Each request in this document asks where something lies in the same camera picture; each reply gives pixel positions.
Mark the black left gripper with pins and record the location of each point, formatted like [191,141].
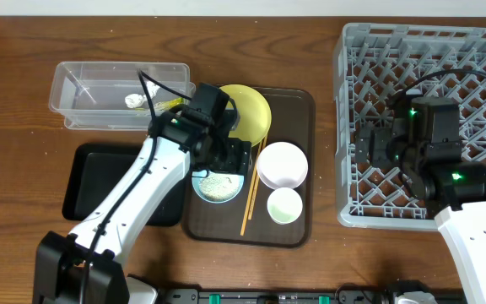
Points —
[229,156]

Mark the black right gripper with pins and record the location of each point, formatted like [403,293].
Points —
[381,138]

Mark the pile of rice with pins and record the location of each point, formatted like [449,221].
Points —
[219,187]

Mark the light blue bowl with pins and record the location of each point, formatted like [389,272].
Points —
[197,176]

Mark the green snack wrapper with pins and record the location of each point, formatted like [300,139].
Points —
[161,105]

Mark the small white cup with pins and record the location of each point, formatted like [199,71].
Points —
[284,205]

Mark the white tissue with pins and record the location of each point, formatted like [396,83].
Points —
[136,100]

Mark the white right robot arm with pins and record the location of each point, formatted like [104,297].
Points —
[423,142]

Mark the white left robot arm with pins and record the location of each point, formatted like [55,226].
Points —
[86,266]

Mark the grey dishwasher rack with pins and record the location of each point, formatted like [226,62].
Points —
[370,63]

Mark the wooden chopstick left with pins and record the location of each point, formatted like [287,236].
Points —
[250,193]

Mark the wooden chopstick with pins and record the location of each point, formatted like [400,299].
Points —
[250,193]
[256,179]

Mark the yellow plate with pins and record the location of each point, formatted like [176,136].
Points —
[255,115]

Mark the wooden chopstick right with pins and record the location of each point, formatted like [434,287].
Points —
[256,179]

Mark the pink white bowl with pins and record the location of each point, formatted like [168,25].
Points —
[282,164]

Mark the dark brown serving tray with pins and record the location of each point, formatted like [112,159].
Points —
[294,122]

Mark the black square tray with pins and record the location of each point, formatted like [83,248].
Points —
[97,168]

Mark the clear plastic bin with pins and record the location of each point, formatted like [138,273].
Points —
[91,95]

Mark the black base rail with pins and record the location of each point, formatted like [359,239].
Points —
[401,291]

